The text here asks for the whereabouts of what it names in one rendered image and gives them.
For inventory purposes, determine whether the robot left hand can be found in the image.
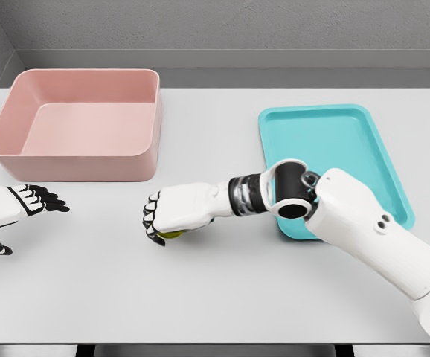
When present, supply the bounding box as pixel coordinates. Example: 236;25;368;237
0;184;71;257

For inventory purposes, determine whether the pink rectangular basket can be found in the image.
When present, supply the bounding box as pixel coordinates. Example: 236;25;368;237
0;68;163;183

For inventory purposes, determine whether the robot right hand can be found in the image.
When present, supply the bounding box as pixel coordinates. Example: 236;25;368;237
141;184;216;247

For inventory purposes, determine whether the blue rectangular tray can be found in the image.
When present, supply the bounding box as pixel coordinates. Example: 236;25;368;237
257;103;416;242

